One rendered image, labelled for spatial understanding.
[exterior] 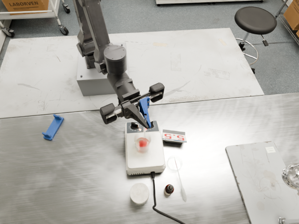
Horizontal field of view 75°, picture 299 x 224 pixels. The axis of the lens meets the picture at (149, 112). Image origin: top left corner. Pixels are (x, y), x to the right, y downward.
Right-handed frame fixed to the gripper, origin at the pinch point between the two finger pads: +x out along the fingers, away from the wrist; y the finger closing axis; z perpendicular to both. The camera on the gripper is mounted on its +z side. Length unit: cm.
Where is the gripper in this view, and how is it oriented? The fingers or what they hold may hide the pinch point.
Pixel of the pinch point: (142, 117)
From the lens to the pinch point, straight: 52.0
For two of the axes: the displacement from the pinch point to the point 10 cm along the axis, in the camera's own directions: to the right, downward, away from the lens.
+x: 5.0, 7.6, -4.2
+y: -8.7, 4.1, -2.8
